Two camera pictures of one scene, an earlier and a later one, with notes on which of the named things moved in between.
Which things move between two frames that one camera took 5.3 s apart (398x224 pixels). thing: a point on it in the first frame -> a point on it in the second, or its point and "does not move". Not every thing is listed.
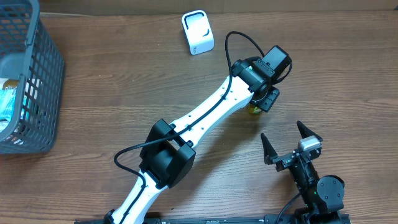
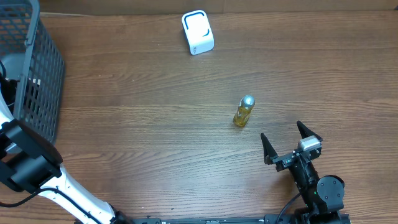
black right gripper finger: [269, 152] does not move
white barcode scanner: [198, 32] does not move
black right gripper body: [285, 161] does not move
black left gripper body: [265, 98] -> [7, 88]
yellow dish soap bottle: [254, 110] -> [245, 105]
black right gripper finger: [305, 132] does not move
